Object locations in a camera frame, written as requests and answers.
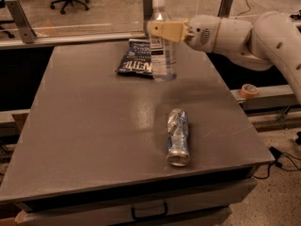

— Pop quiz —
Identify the silver blue can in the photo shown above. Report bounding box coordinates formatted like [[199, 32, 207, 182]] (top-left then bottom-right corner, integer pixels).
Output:
[[166, 108, 190, 167]]

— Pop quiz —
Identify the roll of tan tape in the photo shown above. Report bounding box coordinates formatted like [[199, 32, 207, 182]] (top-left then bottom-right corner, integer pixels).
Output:
[[241, 84, 259, 98]]

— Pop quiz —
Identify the blue Kettle chips bag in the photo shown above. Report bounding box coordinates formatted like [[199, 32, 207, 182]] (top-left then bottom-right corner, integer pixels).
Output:
[[116, 39, 152, 76]]

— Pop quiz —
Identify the middle metal glass bracket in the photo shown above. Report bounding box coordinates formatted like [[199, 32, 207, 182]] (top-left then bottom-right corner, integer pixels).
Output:
[[143, 0, 153, 33]]

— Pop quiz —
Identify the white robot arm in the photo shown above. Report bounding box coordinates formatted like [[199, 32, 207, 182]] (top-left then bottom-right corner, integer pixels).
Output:
[[148, 11, 301, 103]]

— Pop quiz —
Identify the black floor cable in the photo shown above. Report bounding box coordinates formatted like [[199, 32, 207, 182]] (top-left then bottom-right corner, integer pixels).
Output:
[[252, 146, 301, 180]]

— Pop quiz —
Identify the left metal glass bracket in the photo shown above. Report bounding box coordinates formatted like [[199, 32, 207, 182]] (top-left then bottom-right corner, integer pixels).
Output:
[[6, 0, 36, 43]]

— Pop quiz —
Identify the clear plastic water bottle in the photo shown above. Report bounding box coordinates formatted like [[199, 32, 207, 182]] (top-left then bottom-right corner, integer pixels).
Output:
[[147, 0, 177, 82]]

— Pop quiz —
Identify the metal rail frame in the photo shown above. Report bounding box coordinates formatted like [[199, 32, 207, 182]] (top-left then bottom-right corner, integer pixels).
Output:
[[0, 32, 147, 50]]

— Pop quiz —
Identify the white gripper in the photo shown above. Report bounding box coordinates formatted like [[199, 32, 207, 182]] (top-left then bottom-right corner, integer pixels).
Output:
[[147, 15, 220, 53]]

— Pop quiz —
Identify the grey drawer with handle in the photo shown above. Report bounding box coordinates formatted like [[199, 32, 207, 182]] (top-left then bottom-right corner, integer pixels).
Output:
[[15, 178, 257, 226]]

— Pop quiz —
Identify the right metal glass bracket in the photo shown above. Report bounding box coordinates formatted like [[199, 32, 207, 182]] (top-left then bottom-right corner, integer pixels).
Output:
[[217, 0, 233, 18]]

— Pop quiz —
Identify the metal glass bracket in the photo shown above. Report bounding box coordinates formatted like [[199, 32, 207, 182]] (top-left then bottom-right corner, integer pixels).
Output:
[[217, 0, 233, 18], [6, 0, 36, 43], [143, 0, 153, 33]]

